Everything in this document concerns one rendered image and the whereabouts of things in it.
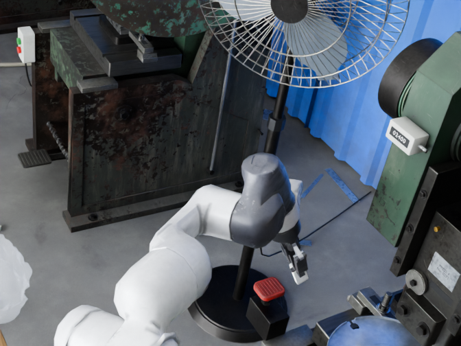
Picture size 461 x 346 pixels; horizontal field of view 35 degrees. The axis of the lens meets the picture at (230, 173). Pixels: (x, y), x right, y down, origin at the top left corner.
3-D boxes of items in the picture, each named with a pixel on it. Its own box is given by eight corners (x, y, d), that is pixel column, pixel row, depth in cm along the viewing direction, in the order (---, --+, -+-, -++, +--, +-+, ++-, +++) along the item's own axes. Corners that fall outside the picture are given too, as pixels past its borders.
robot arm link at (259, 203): (225, 250, 143) (270, 263, 138) (206, 209, 133) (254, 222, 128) (264, 182, 152) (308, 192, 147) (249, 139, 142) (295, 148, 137)
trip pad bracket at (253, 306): (258, 372, 187) (271, 321, 175) (239, 344, 193) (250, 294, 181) (276, 364, 190) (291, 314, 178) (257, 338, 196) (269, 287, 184)
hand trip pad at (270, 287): (259, 320, 179) (265, 298, 175) (246, 303, 183) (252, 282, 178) (282, 311, 182) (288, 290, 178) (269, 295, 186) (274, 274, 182)
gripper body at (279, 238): (255, 214, 154) (265, 239, 160) (274, 240, 148) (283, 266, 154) (285, 197, 155) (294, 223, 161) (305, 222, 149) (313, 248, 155)
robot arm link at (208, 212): (197, 257, 114) (287, 192, 139) (107, 229, 123) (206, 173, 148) (198, 316, 118) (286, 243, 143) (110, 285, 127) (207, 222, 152)
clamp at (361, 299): (387, 347, 175) (400, 318, 169) (346, 299, 186) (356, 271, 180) (406, 339, 178) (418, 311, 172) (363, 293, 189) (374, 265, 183)
